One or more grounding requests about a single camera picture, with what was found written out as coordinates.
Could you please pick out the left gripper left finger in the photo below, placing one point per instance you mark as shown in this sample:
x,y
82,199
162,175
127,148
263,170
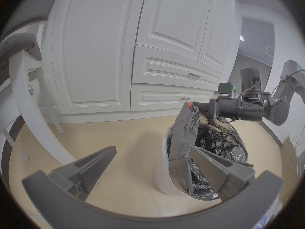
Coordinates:
x,y
90,170

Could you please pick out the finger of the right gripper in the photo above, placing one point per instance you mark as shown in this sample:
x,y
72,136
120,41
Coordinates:
x,y
205,108

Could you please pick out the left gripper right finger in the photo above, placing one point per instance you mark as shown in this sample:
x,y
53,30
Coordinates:
x,y
214,170

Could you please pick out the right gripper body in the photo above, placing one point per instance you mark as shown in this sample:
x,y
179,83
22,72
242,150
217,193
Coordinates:
x,y
226,108

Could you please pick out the black plastic bag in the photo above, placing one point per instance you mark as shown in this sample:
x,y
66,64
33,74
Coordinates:
x,y
183,132

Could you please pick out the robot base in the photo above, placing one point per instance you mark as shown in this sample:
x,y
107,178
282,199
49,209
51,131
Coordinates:
x,y
275,209

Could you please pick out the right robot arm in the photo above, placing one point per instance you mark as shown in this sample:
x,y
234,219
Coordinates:
x,y
252,112

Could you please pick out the white trash bin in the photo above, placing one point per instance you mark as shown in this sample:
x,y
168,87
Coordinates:
x,y
164,170

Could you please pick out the white chair with grey cushions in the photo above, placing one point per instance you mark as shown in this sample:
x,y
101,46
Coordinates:
x,y
26,96

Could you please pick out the white wardrobe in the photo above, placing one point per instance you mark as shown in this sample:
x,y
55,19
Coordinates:
x,y
95,56

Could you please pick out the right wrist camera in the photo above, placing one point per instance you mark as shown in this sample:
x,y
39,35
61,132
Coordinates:
x,y
225,88

